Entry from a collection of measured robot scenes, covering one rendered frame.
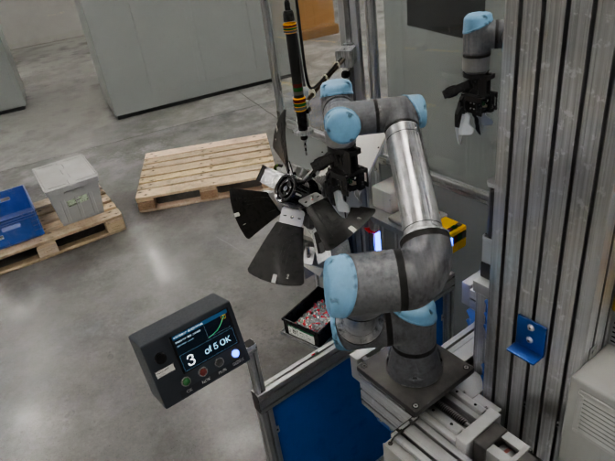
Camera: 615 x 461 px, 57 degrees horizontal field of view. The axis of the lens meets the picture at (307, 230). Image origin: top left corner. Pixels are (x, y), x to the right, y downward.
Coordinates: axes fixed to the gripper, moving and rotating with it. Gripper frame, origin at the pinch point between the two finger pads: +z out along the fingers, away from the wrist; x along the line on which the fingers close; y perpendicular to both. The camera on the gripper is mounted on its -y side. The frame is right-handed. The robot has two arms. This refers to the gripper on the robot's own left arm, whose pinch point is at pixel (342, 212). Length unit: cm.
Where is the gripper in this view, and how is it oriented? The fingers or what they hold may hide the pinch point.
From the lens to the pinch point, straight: 150.6
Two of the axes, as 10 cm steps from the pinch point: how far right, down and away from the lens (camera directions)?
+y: 6.0, 3.5, -7.2
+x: 7.9, -3.9, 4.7
